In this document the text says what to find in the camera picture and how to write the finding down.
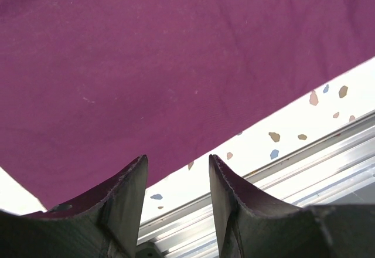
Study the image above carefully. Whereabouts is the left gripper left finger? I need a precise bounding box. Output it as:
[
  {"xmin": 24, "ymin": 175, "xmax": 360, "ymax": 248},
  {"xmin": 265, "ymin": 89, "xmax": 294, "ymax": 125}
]
[{"xmin": 1, "ymin": 155, "xmax": 148, "ymax": 258}]

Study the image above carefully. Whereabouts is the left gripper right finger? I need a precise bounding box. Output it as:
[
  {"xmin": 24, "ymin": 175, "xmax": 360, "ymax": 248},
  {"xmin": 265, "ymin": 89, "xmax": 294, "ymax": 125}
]
[{"xmin": 209, "ymin": 155, "xmax": 374, "ymax": 258}]

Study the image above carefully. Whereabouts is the purple cloth wrap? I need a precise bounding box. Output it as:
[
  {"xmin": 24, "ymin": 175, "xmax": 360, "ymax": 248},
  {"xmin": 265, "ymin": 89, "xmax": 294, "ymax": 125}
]
[{"xmin": 1, "ymin": 0, "xmax": 374, "ymax": 208}]

